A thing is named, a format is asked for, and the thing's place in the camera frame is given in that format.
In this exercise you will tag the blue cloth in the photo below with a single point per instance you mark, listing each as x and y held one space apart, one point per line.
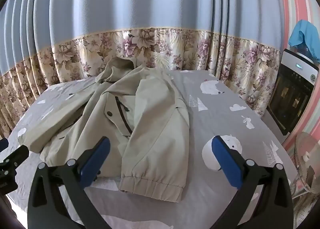
307 34

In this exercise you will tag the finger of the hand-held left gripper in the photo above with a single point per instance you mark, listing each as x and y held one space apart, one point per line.
16 155
3 145

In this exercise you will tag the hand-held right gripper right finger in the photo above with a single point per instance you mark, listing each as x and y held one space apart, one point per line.
226 161

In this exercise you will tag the beige hooded jacket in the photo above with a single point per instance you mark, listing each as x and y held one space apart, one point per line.
155 119

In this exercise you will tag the beige standing fan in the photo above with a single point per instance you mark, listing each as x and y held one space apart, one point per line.
305 159

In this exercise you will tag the grey animal print bed sheet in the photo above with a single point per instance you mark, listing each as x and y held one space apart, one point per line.
225 119

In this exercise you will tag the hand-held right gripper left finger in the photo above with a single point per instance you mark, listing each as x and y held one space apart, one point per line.
96 159

